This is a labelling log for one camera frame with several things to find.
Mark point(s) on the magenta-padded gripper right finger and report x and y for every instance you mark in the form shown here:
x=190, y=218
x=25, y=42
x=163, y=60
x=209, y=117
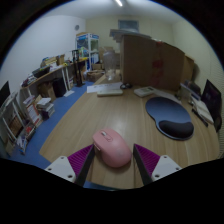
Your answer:
x=165, y=166

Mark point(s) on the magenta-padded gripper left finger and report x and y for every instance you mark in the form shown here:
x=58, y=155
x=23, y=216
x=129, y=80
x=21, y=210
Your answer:
x=61, y=166

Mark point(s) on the pink computer mouse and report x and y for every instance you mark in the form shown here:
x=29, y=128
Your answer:
x=111, y=148

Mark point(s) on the blue mouse pad, black wrist rest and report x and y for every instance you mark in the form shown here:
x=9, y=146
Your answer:
x=170, y=116

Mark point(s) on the black marker pen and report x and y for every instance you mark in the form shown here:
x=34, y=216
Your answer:
x=199, y=117

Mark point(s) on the pile of books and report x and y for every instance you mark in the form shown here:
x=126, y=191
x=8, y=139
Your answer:
x=43, y=106

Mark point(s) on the white bookshelf unit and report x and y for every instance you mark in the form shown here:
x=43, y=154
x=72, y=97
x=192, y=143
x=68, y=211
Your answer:
x=15, y=123

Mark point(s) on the white open book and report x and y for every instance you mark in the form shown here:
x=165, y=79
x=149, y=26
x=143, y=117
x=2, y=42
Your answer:
x=203, y=111

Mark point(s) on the white paper sheet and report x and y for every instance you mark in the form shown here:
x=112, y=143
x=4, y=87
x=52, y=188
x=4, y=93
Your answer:
x=101, y=87
x=166, y=94

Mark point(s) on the brown cardboard box under desk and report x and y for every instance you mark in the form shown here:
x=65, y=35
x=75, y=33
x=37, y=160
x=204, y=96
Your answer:
x=46, y=90

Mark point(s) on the white remote control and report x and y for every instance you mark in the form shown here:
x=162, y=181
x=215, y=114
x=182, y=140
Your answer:
x=144, y=91

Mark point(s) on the blue flat box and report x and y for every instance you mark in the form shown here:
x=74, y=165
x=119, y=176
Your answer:
x=186, y=90

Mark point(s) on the black computer tower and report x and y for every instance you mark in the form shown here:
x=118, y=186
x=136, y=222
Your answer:
x=59, y=87

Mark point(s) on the black computer monitor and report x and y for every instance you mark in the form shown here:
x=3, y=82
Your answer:
x=211, y=100

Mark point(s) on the white flat rectangular device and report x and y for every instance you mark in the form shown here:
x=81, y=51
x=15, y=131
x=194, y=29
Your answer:
x=110, y=92

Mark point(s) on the wooden side desk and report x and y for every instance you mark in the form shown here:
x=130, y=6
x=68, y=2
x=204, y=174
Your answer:
x=46, y=75

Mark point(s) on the black flat screen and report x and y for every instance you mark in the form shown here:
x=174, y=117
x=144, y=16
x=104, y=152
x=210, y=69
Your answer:
x=4, y=93

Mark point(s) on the open cardboard box on floor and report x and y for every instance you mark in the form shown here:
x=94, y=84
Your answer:
x=95, y=76

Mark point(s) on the black floor stand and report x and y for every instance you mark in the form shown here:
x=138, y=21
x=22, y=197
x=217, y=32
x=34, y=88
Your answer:
x=76, y=68

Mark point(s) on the small brown cardboard box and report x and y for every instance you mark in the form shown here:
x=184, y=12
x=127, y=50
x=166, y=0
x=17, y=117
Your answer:
x=188, y=68

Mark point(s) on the large brown cardboard box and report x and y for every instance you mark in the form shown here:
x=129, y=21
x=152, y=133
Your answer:
x=151, y=63

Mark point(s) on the clear plastic jar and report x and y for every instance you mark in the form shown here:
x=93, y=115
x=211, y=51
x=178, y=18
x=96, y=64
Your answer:
x=109, y=65

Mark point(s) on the blue and white display cabinet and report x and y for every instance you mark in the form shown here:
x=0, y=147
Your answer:
x=87, y=48

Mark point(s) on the grey flat sheets stack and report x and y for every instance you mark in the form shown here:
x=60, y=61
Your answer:
x=120, y=33

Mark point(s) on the grey door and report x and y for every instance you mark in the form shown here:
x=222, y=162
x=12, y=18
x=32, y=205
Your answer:
x=128, y=25

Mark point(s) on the ceiling tube light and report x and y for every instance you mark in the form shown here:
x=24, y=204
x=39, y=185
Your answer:
x=119, y=2

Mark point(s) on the round wall clock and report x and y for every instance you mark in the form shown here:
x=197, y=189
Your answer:
x=77, y=27

